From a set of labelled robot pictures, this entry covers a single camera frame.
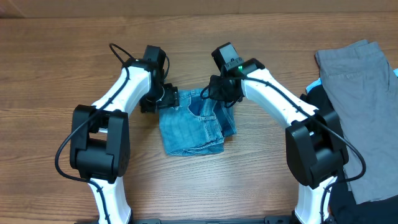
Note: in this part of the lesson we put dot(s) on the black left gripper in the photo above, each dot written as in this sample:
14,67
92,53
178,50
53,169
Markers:
170,97

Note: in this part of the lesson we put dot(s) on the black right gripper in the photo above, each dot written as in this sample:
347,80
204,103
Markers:
216,93

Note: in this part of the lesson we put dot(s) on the light blue denim jeans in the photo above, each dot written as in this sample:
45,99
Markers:
197,127

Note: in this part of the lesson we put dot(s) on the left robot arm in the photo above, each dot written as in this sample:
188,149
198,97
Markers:
100,140

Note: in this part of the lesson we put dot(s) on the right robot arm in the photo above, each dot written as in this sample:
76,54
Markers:
315,151

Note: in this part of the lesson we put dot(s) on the gray trousers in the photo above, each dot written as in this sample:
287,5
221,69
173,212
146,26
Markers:
362,88

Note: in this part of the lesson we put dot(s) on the black garment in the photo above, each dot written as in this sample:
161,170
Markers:
342,203

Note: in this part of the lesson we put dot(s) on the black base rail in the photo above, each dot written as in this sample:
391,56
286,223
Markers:
284,219

